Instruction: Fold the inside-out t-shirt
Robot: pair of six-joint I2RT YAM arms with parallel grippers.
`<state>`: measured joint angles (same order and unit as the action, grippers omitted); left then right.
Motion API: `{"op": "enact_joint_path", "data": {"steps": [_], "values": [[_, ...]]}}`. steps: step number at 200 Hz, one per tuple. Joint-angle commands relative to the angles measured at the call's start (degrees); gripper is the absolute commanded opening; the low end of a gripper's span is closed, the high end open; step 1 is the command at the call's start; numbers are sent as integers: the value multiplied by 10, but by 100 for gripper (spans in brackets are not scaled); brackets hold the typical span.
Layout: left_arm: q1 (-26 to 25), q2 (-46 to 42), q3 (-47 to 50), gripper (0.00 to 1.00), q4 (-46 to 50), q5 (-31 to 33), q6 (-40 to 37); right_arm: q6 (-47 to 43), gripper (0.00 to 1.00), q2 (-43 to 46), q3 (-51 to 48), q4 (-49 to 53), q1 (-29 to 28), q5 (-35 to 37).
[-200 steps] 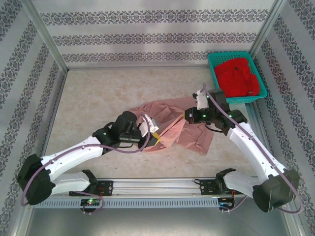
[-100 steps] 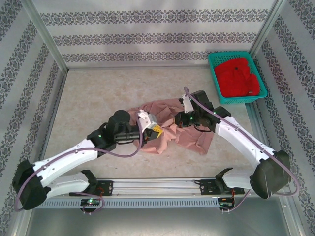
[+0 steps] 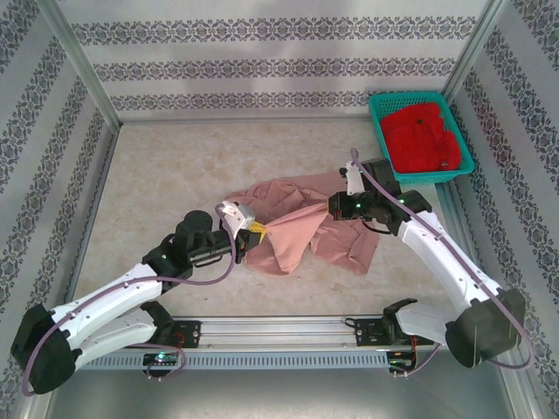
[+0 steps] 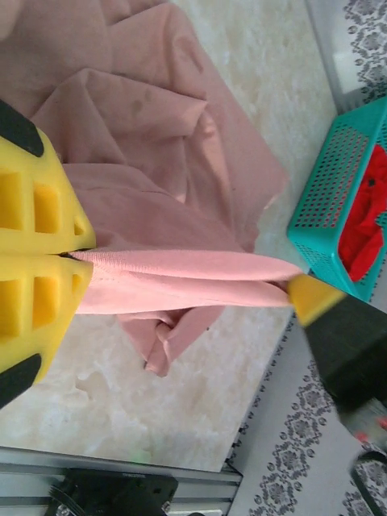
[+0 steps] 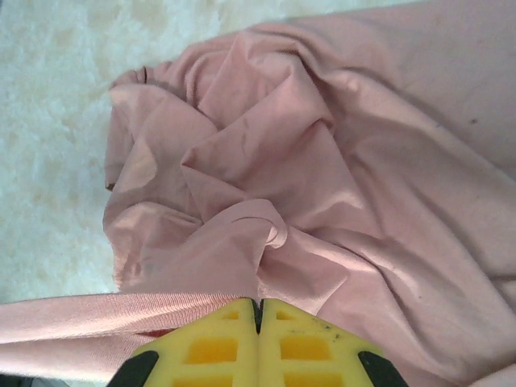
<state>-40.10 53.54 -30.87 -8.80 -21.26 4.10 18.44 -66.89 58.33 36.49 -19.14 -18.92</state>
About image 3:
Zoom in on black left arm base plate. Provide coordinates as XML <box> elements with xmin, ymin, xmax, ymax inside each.
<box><xmin>148</xmin><ymin>319</ymin><xmax>203</xmax><ymax>350</ymax></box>

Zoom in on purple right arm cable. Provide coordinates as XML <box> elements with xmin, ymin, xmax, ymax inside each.
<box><xmin>349</xmin><ymin>148</ymin><xmax>535</xmax><ymax>379</ymax></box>

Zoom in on aluminium frame post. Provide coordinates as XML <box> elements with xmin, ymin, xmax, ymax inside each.
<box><xmin>443</xmin><ymin>0</ymin><xmax>514</xmax><ymax>102</ymax></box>
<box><xmin>37</xmin><ymin>0</ymin><xmax>122</xmax><ymax>127</ymax></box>

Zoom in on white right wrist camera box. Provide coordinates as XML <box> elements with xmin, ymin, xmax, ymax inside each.
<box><xmin>339</xmin><ymin>160</ymin><xmax>367</xmax><ymax>198</ymax></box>

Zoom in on red garment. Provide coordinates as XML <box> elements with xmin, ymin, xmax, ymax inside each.
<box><xmin>378</xmin><ymin>102</ymin><xmax>464</xmax><ymax>172</ymax></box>

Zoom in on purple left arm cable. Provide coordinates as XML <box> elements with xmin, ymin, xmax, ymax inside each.
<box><xmin>21</xmin><ymin>203</ymin><xmax>239</xmax><ymax>397</ymax></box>

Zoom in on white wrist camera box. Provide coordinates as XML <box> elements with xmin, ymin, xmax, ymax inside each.
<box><xmin>339</xmin><ymin>160</ymin><xmax>367</xmax><ymax>198</ymax></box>
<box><xmin>216</xmin><ymin>199</ymin><xmax>258</xmax><ymax>241</ymax></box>

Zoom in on aluminium frame crossbar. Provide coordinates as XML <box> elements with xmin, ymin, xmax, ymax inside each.
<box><xmin>115</xmin><ymin>113</ymin><xmax>375</xmax><ymax>127</ymax></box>

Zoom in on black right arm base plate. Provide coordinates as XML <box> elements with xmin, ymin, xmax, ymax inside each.
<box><xmin>354</xmin><ymin>316</ymin><xmax>436</xmax><ymax>348</ymax></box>

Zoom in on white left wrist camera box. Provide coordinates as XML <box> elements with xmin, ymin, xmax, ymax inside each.
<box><xmin>216</xmin><ymin>199</ymin><xmax>258</xmax><ymax>241</ymax></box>

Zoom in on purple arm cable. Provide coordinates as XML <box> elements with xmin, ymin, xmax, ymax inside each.
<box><xmin>21</xmin><ymin>203</ymin><xmax>239</xmax><ymax>397</ymax></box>
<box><xmin>349</xmin><ymin>148</ymin><xmax>535</xmax><ymax>379</ymax></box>

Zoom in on pink t-shirt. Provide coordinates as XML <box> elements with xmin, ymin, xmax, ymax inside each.
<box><xmin>230</xmin><ymin>172</ymin><xmax>380</xmax><ymax>277</ymax></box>

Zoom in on teal plastic mesh basket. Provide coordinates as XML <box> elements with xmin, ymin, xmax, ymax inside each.
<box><xmin>369</xmin><ymin>90</ymin><xmax>476</xmax><ymax>187</ymax></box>

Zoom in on grey slotted cable duct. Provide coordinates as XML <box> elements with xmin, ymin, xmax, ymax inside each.
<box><xmin>78</xmin><ymin>352</ymin><xmax>394</xmax><ymax>370</ymax></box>

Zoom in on aluminium mounting rail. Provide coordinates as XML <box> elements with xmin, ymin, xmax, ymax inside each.
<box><xmin>78</xmin><ymin>314</ymin><xmax>451</xmax><ymax>353</ymax></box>

